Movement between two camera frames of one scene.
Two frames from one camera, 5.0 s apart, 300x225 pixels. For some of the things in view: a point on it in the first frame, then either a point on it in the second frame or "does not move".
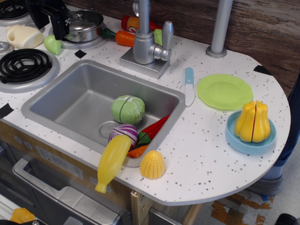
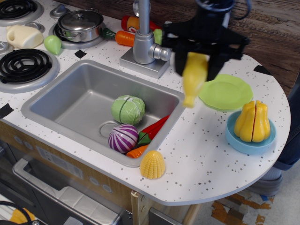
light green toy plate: [224, 91] does not move
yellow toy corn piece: [152, 165] does not move
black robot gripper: [42, 11] → [209, 32]
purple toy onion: [125, 129] does not move
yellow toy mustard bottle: [115, 149] → [194, 75]
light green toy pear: [52, 44] does not move
